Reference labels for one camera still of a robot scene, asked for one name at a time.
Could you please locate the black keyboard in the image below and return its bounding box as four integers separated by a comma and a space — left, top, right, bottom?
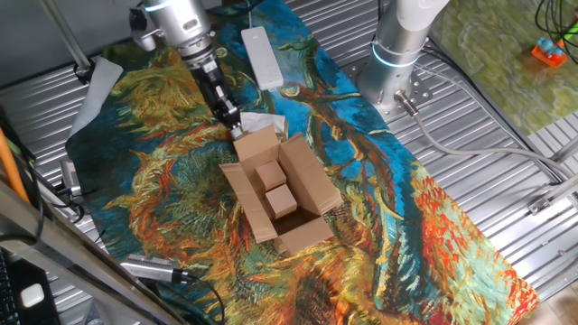
0, 250, 22, 325

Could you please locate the green plastic stick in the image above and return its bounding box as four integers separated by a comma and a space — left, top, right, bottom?
558, 21, 578, 47

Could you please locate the orange cable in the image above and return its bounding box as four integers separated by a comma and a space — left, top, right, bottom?
0, 127, 31, 205

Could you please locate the green patterned mat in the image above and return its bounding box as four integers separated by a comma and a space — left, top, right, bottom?
427, 0, 578, 137

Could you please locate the orange toy block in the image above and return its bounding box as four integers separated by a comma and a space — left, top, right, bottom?
531, 43, 568, 69

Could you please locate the aluminium frame beam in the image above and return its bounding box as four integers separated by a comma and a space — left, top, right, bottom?
0, 180, 187, 325

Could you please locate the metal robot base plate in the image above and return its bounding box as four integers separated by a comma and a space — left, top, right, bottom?
347, 58, 434, 124

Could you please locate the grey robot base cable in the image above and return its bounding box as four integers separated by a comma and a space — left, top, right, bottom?
392, 88, 577, 180

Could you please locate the white rounded device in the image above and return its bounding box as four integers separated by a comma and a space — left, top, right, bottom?
20, 283, 47, 309

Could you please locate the gold and white tissue pack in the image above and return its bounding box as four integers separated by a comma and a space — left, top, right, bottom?
238, 111, 290, 141

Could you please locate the blue toy piece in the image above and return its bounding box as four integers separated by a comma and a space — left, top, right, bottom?
536, 36, 565, 58

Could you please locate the white power strip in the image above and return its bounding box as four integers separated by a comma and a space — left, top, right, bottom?
240, 25, 284, 92

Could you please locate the sunflower painting cloth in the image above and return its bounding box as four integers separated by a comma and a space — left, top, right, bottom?
65, 0, 541, 325

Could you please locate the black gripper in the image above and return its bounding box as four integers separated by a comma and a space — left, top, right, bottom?
188, 57, 246, 140

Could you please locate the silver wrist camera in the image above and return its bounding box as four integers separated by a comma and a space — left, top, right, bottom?
127, 3, 164, 53

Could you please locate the brown cardboard box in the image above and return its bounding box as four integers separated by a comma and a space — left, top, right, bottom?
219, 124, 345, 258

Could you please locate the aluminium rail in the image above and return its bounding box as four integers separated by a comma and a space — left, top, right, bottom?
548, 134, 578, 164
527, 173, 578, 217

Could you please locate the metal tripod pole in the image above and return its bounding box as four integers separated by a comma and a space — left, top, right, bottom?
38, 0, 97, 86

